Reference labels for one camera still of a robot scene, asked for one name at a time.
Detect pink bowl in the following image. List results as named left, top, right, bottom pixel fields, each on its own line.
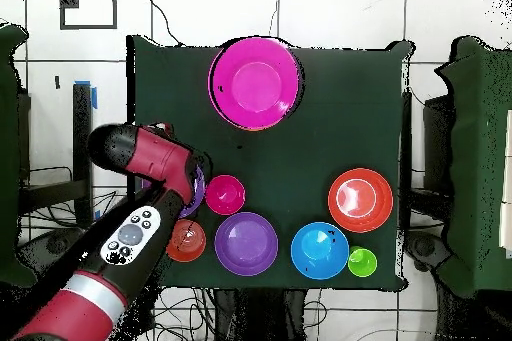
left=207, top=36, right=302, bottom=131

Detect small crimson bowl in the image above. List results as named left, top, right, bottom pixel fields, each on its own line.
left=204, top=174, right=247, bottom=217

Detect blue tape strip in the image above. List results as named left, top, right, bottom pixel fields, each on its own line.
left=73, top=79, right=99, bottom=110

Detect white box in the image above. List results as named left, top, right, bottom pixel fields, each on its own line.
left=498, top=108, right=512, bottom=260

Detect tangle of cables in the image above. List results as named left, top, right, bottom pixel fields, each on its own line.
left=17, top=166, right=217, bottom=341

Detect dark green tablecloth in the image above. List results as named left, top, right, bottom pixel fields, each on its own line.
left=125, top=34, right=415, bottom=292

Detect small red-orange bowl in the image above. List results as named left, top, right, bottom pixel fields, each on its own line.
left=165, top=218, right=208, bottom=264

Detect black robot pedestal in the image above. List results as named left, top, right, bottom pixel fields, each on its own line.
left=213, top=287, right=307, bottom=341

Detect green cloth side table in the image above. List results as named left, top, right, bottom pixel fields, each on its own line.
left=435, top=35, right=512, bottom=298
left=0, top=22, right=39, bottom=290

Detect purple bowl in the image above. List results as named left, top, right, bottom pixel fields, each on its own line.
left=141, top=164, right=208, bottom=221
left=214, top=211, right=280, bottom=277

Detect blue bowl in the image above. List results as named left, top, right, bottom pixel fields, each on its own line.
left=290, top=221, right=350, bottom=281

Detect green cup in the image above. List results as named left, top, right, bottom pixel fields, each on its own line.
left=346, top=245, right=378, bottom=279

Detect black bench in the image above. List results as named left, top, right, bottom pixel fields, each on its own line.
left=17, top=82, right=94, bottom=230

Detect large red-orange bowl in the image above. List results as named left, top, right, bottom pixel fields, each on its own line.
left=327, top=167, right=395, bottom=234

